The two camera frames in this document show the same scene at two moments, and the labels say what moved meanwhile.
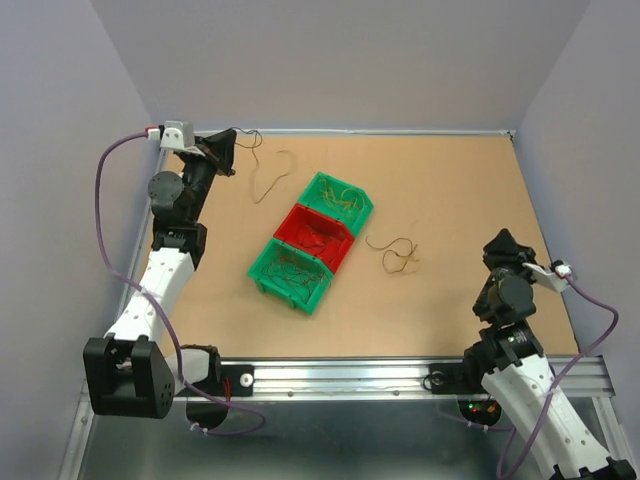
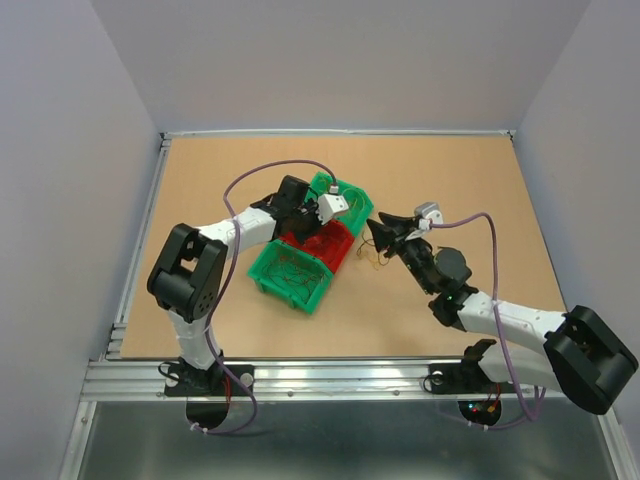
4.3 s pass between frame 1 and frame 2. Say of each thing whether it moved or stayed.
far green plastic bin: stayed
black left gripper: moved
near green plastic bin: stayed
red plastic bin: stayed
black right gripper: moved
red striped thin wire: stayed
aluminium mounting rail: stayed
